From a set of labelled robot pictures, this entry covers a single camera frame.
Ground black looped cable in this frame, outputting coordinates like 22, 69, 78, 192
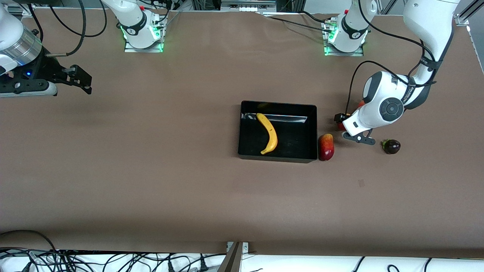
48, 4, 107, 38

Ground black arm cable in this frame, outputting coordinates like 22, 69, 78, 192
357, 0, 439, 68

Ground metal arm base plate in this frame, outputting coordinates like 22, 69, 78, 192
124, 9, 165, 53
323, 19, 364, 57

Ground metal corner bracket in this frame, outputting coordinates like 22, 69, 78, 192
226, 242, 249, 254

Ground aluminium strut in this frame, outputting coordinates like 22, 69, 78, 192
217, 242, 242, 272

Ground yellow banana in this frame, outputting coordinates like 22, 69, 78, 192
256, 113, 278, 155

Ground grey equipment box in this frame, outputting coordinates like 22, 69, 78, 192
221, 0, 276, 12

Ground black cable with metal plug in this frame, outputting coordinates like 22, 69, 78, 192
45, 0, 87, 58

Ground black cable on table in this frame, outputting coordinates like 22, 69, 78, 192
261, 13, 335, 32

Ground aluminium frame profile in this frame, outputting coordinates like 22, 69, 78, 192
456, 0, 484, 72

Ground dark purple eggplant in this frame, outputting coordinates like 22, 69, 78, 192
381, 139, 401, 155

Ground black plastic box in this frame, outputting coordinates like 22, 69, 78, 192
237, 100, 318, 164

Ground red yellow mango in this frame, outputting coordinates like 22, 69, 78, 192
318, 133, 335, 162

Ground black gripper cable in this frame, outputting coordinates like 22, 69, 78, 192
346, 60, 435, 114

